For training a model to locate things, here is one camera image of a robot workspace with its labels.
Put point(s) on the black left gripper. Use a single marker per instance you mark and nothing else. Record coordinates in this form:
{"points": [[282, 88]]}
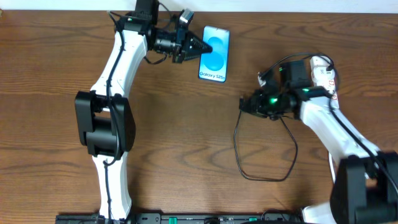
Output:
{"points": [[181, 47]]}

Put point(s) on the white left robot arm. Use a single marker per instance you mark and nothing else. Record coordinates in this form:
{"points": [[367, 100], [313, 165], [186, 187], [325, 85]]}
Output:
{"points": [[104, 117]]}

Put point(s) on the white power strip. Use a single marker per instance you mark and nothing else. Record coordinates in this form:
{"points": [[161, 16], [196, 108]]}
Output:
{"points": [[329, 85]]}

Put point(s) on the blue screen Galaxy smartphone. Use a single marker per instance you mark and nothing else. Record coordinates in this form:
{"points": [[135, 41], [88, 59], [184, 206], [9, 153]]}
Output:
{"points": [[213, 66]]}

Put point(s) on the white USB charger adapter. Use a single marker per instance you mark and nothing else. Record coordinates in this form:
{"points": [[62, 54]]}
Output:
{"points": [[320, 67]]}

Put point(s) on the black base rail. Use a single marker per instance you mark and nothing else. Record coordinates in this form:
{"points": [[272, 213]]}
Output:
{"points": [[156, 218]]}

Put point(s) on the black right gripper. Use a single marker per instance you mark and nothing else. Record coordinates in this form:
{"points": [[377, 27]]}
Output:
{"points": [[246, 104]]}

